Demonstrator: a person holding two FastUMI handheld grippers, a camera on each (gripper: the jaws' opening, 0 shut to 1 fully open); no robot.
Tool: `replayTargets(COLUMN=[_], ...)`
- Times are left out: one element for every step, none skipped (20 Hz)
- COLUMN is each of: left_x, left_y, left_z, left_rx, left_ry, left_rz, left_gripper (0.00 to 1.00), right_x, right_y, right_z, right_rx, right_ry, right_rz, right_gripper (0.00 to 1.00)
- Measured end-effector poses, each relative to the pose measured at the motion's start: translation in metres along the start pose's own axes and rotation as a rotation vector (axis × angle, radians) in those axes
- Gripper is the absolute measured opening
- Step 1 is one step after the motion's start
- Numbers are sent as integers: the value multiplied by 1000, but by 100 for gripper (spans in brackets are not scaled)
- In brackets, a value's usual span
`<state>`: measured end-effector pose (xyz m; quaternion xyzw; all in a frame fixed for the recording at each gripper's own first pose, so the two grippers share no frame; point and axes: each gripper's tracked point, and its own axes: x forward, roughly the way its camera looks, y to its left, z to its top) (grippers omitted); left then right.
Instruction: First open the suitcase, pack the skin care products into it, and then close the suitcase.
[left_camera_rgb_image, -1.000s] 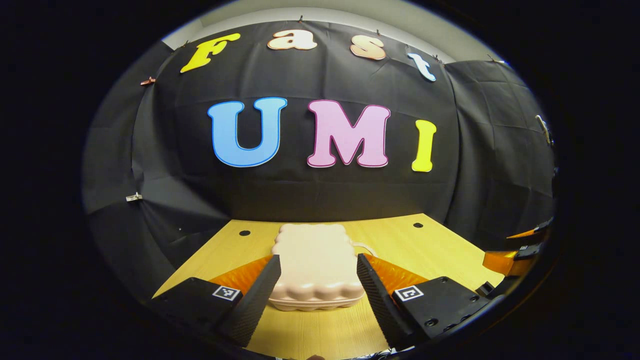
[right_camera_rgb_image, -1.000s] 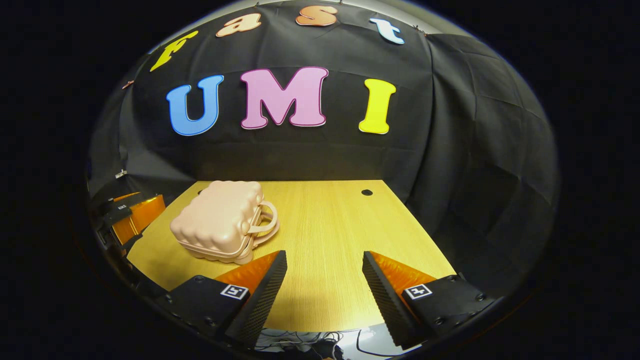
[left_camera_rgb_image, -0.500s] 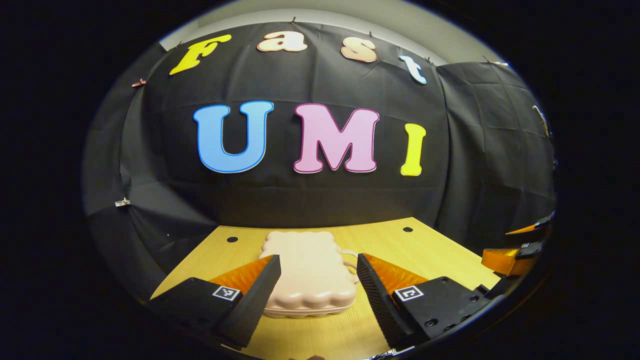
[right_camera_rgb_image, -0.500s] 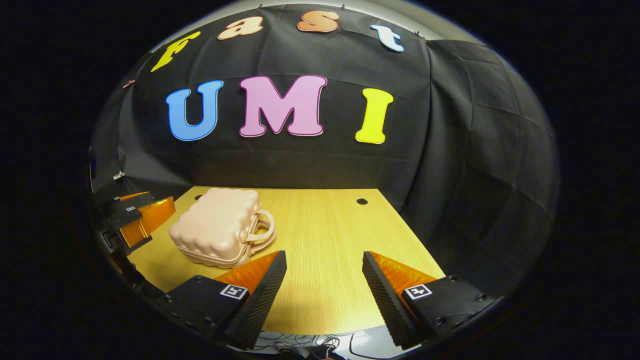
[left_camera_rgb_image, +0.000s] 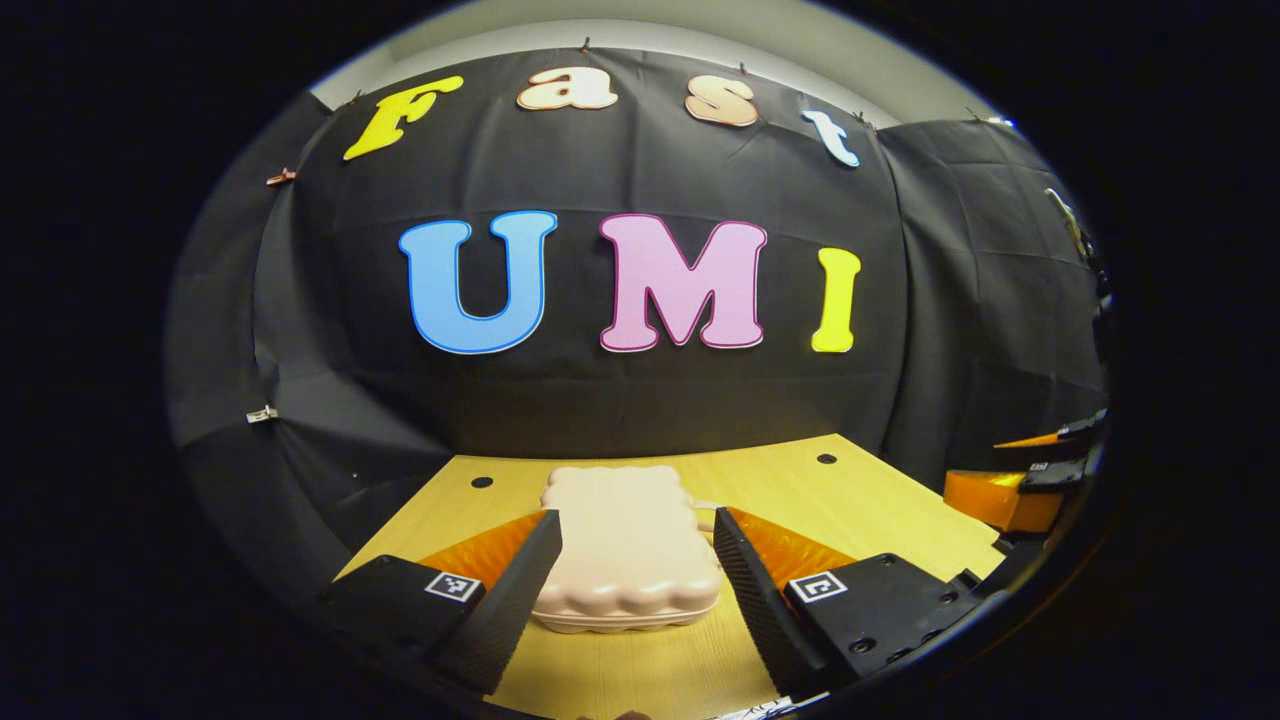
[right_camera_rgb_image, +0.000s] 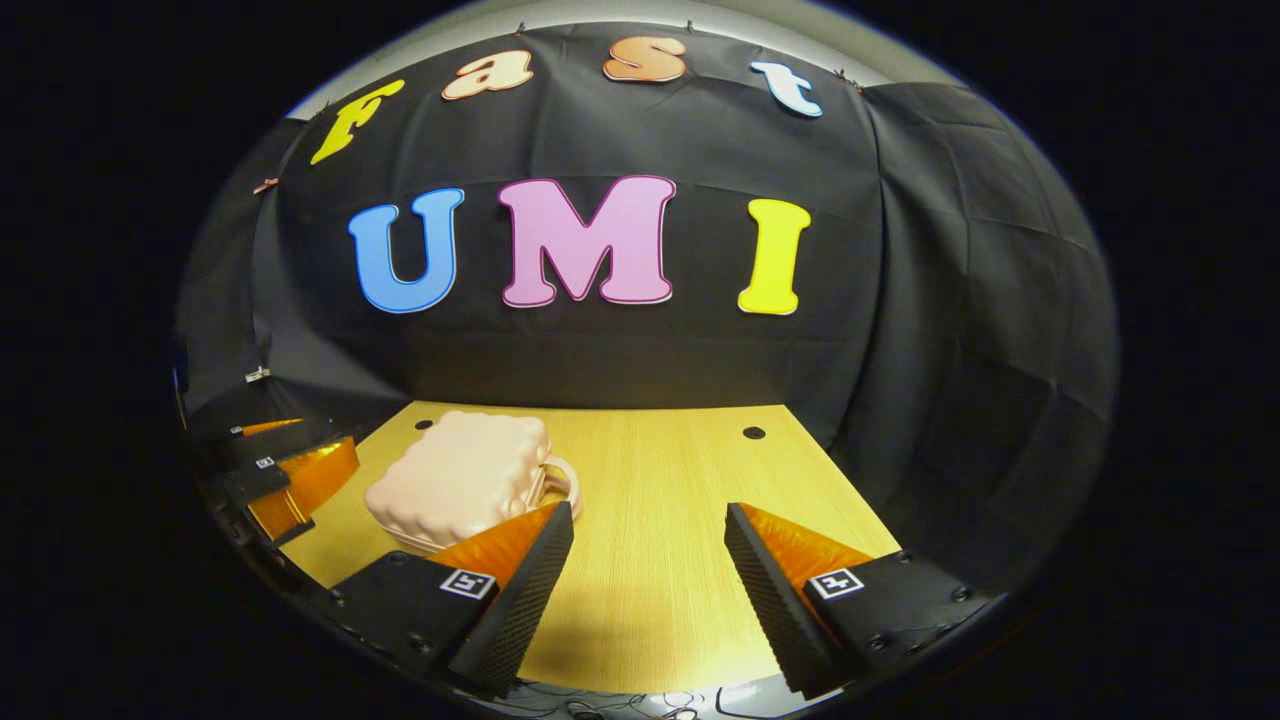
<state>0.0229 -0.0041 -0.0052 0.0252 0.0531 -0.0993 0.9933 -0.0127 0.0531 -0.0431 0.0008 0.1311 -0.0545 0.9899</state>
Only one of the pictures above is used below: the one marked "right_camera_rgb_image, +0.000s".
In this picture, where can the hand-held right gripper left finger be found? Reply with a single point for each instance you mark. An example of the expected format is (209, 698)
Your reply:
(520, 600)

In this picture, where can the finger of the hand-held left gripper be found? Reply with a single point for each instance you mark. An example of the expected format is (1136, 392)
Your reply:
(285, 445)
(310, 480)

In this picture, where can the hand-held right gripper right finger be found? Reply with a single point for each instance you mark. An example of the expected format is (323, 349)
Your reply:
(775, 610)

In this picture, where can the pink hard-shell suitcase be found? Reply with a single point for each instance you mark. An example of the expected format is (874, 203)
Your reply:
(460, 475)

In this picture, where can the black backdrop cloth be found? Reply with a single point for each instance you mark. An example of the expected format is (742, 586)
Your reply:
(700, 140)

